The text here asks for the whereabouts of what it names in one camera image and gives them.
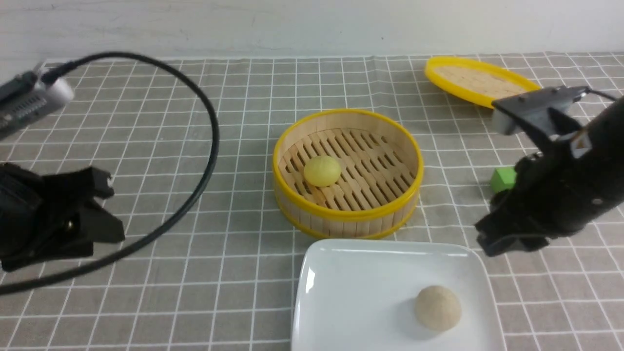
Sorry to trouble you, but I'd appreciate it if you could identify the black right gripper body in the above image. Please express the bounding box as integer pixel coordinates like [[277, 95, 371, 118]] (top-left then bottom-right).
[[507, 97, 623, 238]]

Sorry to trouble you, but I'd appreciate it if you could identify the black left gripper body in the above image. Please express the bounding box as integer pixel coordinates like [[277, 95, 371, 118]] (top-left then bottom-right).
[[1, 163, 74, 273]]

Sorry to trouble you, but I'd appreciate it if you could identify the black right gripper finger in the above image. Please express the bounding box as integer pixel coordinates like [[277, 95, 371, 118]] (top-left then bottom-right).
[[475, 214, 549, 257]]

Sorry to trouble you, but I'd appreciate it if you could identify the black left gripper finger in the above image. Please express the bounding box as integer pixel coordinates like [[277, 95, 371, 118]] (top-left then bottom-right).
[[44, 167, 115, 205], [64, 200, 125, 258]]

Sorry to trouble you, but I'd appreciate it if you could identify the beige steamed bun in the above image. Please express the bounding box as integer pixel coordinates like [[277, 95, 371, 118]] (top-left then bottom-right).
[[414, 285, 462, 332]]

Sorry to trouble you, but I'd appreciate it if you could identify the yellow steamed bun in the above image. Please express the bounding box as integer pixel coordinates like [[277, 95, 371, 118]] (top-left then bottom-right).
[[303, 156, 342, 187]]

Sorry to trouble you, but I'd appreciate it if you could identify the white square plate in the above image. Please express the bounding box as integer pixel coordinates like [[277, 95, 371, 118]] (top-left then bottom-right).
[[291, 238, 507, 351]]

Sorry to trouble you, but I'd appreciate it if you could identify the green cube block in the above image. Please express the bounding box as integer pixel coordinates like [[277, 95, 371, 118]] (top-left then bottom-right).
[[490, 166, 516, 194]]

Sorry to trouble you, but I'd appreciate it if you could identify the yellow rimmed steamer lid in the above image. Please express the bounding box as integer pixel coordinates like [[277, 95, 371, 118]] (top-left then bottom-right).
[[424, 56, 541, 109]]

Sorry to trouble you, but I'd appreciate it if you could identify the bamboo steamer basket yellow rim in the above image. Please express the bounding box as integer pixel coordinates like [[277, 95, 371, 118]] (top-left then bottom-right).
[[272, 109, 424, 239]]

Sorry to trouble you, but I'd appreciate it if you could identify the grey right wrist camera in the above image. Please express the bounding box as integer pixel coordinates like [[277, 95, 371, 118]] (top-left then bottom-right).
[[492, 86, 590, 137]]

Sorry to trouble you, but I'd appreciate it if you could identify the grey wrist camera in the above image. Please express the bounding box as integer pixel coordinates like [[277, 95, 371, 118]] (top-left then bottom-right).
[[492, 86, 590, 137], [0, 62, 75, 140]]

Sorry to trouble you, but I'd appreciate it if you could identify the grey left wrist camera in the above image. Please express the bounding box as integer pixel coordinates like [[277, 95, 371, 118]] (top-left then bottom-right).
[[0, 62, 75, 140]]

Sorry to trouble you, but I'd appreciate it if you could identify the black left camera cable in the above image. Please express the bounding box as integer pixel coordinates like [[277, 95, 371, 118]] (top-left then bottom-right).
[[0, 51, 220, 296]]

